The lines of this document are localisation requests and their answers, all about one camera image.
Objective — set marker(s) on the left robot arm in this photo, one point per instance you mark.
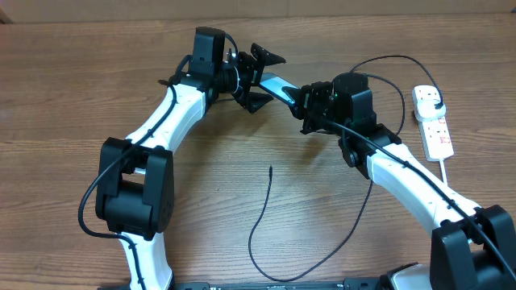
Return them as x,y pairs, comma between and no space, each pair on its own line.
135,185

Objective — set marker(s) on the white power strip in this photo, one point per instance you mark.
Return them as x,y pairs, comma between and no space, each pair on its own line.
436,139

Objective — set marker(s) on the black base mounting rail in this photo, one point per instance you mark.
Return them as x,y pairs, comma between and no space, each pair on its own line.
278,286

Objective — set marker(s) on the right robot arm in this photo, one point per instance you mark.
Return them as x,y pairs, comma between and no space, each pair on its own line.
472,247

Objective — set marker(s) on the white charger adapter plug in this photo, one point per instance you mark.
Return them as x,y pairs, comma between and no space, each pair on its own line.
427,109

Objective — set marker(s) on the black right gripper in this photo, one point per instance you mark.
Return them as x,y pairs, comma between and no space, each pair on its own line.
307,97

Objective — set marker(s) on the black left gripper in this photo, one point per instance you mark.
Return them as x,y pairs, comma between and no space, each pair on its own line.
262,56

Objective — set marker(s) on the Samsung Galaxy smartphone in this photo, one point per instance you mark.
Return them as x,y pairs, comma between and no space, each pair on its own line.
278,88

